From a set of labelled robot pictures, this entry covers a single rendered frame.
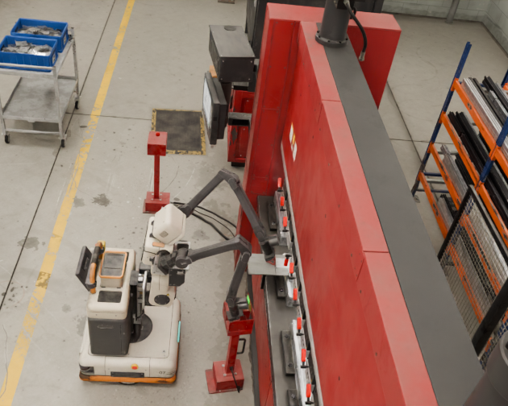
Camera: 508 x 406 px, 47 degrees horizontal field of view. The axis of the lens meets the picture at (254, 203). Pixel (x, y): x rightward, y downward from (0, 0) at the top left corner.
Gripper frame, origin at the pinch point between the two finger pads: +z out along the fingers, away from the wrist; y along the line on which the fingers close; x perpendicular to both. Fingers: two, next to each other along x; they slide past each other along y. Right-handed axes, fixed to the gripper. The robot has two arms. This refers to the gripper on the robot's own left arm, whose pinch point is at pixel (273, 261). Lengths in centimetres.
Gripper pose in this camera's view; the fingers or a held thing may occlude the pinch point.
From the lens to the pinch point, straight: 384.9
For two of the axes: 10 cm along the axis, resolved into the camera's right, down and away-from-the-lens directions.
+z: 3.6, 7.0, 6.1
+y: -0.4, -6.4, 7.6
